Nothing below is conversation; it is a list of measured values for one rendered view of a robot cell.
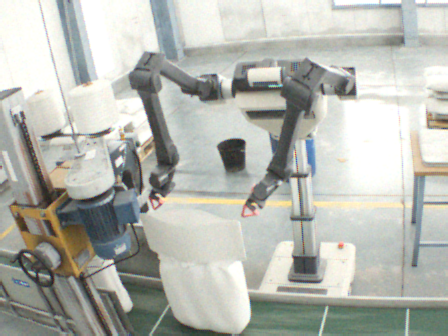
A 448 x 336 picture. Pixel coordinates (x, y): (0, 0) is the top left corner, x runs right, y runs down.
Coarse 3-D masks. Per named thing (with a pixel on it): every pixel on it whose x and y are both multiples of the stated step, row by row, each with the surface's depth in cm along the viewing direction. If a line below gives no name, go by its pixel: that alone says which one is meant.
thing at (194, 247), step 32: (160, 224) 187; (192, 224) 194; (224, 224) 177; (160, 256) 197; (192, 256) 186; (224, 256) 185; (192, 288) 192; (224, 288) 187; (192, 320) 204; (224, 320) 197
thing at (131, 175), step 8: (80, 144) 198; (112, 144) 188; (128, 144) 191; (72, 152) 190; (112, 152) 180; (120, 152) 186; (128, 152) 192; (64, 160) 184; (72, 160) 182; (112, 160) 180; (128, 160) 192; (136, 160) 198; (112, 168) 181; (120, 168) 186; (128, 168) 192; (136, 168) 198; (120, 176) 197; (128, 176) 196; (136, 176) 198; (128, 184) 198; (136, 184) 198; (136, 192) 199
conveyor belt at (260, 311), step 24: (24, 264) 284; (144, 288) 245; (144, 312) 226; (168, 312) 224; (264, 312) 213; (288, 312) 209; (312, 312) 206; (336, 312) 202; (360, 312) 198; (384, 312) 194; (408, 312) 190; (432, 312) 185
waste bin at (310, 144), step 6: (270, 138) 399; (276, 144) 392; (306, 144) 387; (312, 144) 394; (306, 150) 390; (312, 150) 396; (312, 156) 398; (312, 162) 400; (312, 168) 403; (312, 174) 405; (288, 180) 405
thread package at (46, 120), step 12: (36, 96) 152; (48, 96) 153; (36, 108) 152; (48, 108) 154; (60, 108) 161; (36, 120) 154; (48, 120) 155; (60, 120) 159; (36, 132) 156; (48, 132) 156
